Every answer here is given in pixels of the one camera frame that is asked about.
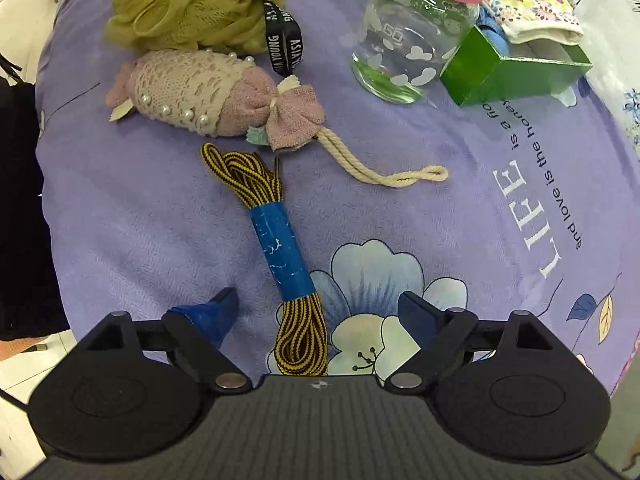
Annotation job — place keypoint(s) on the purple floral tablecloth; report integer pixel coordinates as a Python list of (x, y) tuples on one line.
[(150, 220)]

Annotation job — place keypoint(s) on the green cardboard box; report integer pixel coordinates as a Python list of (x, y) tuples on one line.
[(500, 77)]

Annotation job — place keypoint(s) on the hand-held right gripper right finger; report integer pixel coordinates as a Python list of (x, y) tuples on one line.
[(417, 316)]

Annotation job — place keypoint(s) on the blue sponge cloth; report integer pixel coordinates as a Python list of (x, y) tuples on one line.
[(492, 35)]

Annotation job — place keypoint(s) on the dark cloth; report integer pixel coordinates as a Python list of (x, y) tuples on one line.
[(25, 210)]

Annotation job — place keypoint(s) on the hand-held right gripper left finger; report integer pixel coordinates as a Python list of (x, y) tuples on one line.
[(215, 316)]

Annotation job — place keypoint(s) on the yellow black shoelace bundle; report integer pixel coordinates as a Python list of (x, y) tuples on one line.
[(277, 260)]

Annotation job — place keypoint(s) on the floral print cloth pouch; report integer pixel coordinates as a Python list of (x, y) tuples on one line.
[(535, 5)]

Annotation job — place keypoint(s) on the white floral bedding bag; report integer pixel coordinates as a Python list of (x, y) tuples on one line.
[(615, 35)]

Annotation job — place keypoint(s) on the glass jar with pink lid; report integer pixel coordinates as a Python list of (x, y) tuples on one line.
[(405, 45)]

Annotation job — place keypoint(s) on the olive green bath loofah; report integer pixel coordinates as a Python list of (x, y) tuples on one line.
[(185, 5)]

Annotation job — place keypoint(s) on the pink lace sachet with bow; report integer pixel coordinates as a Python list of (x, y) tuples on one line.
[(200, 95)]

